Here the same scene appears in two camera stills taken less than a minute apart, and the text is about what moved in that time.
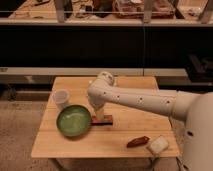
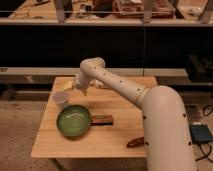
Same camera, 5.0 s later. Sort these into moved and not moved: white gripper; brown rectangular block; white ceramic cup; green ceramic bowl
Moved: white gripper
Not moved: white ceramic cup; green ceramic bowl; brown rectangular block
